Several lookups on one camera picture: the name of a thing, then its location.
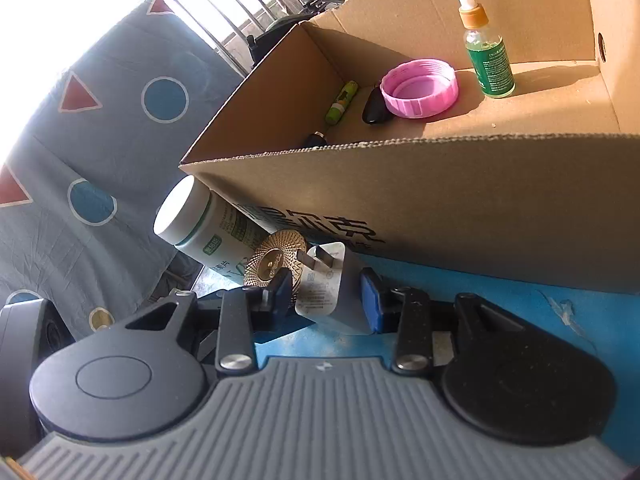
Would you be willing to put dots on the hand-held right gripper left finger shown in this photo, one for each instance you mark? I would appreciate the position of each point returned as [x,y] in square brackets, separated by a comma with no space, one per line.
[281,295]

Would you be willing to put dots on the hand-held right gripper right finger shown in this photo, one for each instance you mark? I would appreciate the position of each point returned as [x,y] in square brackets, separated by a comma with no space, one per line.
[371,305]

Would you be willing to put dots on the white power adapter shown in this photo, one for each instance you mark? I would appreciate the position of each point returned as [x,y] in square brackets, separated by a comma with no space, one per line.
[330,290]

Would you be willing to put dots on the brown cardboard box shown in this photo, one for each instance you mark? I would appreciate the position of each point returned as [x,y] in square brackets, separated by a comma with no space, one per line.
[475,195]

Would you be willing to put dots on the black cylinder with metal cap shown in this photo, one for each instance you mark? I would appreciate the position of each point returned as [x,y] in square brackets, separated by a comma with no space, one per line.
[315,139]

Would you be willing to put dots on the gold round ribbed disc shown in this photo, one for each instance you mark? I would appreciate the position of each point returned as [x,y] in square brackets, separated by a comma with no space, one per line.
[275,257]

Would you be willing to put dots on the white bottle with green label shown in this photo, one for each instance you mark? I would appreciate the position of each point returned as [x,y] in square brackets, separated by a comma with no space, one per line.
[210,225]

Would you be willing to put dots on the blue printed tablecloth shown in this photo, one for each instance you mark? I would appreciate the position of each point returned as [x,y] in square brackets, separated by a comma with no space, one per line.
[500,305]

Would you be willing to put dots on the black key fob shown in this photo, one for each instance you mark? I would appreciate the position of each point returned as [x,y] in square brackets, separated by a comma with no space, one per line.
[375,107]

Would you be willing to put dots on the green lip balm tube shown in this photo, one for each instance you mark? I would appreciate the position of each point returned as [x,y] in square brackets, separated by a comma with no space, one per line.
[341,102]

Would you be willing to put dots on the pink plastic lid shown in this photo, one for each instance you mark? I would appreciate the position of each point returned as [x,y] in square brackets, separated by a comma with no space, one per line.
[420,92]

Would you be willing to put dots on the grey sheet with coloured shapes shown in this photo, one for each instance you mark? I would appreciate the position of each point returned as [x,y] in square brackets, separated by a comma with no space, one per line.
[100,135]

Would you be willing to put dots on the wheelchair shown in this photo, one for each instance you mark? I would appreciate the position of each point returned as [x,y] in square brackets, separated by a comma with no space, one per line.
[270,35]

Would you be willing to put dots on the green dropper bottle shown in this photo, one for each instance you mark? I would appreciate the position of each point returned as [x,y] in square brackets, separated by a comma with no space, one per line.
[492,60]

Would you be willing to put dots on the stainless steel railing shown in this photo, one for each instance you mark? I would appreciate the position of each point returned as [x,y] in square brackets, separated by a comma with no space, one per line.
[225,10]

